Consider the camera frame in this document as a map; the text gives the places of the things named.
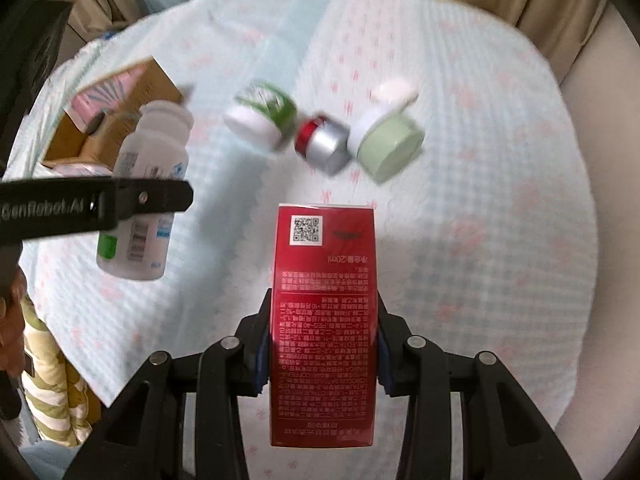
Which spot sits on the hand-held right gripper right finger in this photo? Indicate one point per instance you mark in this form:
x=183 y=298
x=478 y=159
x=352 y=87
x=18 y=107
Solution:
x=384 y=360

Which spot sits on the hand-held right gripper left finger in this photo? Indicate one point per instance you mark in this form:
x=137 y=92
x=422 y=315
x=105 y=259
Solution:
x=261 y=360

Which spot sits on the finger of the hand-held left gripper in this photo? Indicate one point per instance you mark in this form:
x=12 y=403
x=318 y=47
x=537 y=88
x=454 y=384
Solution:
x=150 y=201

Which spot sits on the white plastic pill bottle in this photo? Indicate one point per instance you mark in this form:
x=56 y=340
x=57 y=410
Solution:
x=150 y=145

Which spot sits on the red printed carton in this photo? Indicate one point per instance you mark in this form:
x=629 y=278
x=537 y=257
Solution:
x=324 y=325

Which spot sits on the person's left hand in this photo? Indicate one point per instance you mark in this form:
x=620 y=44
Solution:
x=10 y=325

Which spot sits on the brown cardboard box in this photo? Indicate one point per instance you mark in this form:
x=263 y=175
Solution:
x=150 y=91

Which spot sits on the pink patterned packet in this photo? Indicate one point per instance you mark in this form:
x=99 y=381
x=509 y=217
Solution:
x=102 y=97

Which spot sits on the green and white jar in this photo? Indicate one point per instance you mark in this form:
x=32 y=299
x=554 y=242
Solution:
x=260 y=115

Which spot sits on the light blue checkered blanket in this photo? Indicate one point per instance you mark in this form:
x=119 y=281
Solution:
x=475 y=240

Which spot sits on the green striped cloth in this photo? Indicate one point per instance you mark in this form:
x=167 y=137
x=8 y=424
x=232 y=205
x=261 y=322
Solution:
x=50 y=390

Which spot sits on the red and silver jar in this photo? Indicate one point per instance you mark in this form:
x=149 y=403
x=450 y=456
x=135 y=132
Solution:
x=324 y=144

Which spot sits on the pale green jar white lid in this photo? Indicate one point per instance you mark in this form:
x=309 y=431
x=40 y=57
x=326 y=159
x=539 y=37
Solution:
x=387 y=146

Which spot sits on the small white cap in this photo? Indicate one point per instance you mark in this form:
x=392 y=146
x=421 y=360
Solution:
x=395 y=93

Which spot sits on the beige cloth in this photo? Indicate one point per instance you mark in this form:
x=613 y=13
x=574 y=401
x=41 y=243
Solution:
x=540 y=5

